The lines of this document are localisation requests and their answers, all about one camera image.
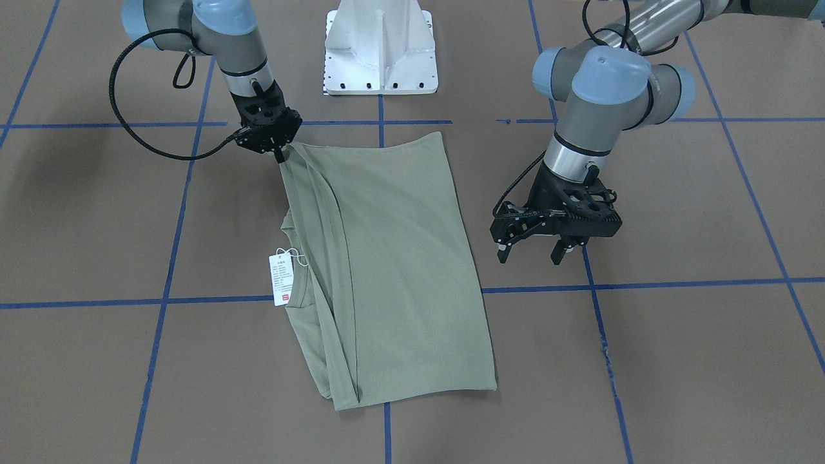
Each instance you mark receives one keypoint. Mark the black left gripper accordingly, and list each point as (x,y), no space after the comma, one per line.
(514,223)

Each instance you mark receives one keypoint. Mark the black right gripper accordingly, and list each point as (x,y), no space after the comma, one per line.
(279,153)

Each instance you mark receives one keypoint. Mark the sage green long-sleeve shirt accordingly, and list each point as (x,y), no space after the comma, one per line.
(386,303)

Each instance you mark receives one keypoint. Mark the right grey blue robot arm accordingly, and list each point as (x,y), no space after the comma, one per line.
(227,31)

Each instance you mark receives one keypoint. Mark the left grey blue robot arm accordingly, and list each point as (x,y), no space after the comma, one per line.
(608,85)

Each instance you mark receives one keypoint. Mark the white shirt hang tag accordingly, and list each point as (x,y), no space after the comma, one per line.
(282,273)

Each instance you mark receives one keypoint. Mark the blue tape line lengthwise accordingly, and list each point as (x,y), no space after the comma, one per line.
(387,428)

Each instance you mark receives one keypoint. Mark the blue tape line crosswise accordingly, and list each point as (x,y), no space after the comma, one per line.
(484,291)

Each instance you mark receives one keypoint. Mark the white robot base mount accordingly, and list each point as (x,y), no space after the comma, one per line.
(379,48)

